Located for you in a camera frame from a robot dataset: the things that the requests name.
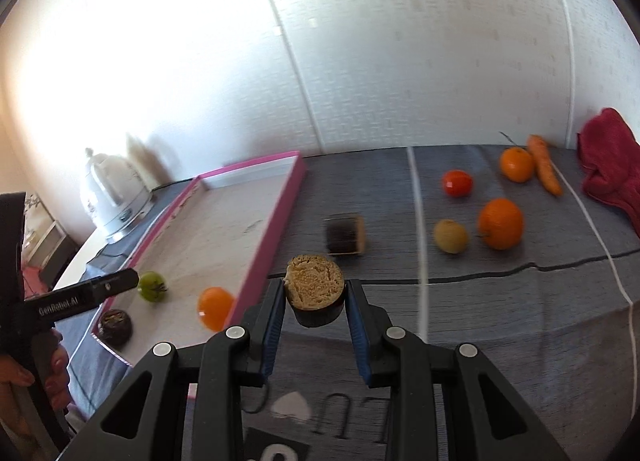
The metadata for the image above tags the cut eggplant piece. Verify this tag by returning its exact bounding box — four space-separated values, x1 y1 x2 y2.
284 254 347 328
323 212 367 258

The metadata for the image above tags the orange tomato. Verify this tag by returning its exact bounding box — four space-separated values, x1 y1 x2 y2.
197 287 236 333

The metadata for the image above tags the person's left hand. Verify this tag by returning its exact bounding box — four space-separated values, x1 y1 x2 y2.
0 328 71 438

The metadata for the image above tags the red tomato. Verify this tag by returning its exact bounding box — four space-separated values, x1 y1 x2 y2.
442 170 474 198

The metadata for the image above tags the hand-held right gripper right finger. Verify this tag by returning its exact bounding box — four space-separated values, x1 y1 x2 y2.
345 278 571 461

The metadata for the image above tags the tangerine with stem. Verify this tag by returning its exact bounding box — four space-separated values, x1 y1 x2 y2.
499 131 535 184

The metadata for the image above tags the white cabinet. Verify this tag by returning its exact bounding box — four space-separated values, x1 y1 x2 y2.
25 221 77 284

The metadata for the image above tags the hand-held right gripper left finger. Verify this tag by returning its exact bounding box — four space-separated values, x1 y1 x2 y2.
60 278 288 461

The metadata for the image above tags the pink-rimmed tray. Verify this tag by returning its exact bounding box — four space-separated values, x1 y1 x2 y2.
90 151 308 402

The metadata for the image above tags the white electric kettle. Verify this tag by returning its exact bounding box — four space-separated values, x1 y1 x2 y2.
80 147 156 244

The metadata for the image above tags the green tomato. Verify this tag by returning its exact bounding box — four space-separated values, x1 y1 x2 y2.
138 271 169 303

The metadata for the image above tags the golden kiwi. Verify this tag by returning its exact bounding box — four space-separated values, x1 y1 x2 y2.
433 219 470 255

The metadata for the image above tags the large orange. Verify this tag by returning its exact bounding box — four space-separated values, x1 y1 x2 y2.
477 198 525 250

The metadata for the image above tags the red blanket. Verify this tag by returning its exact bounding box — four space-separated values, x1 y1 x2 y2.
24 265 47 294

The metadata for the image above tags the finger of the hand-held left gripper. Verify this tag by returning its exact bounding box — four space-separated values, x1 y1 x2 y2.
79 268 140 306

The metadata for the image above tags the red cloth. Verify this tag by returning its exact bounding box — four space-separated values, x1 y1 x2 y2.
576 107 640 237

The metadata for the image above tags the carrot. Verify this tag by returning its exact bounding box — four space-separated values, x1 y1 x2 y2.
527 134 564 197

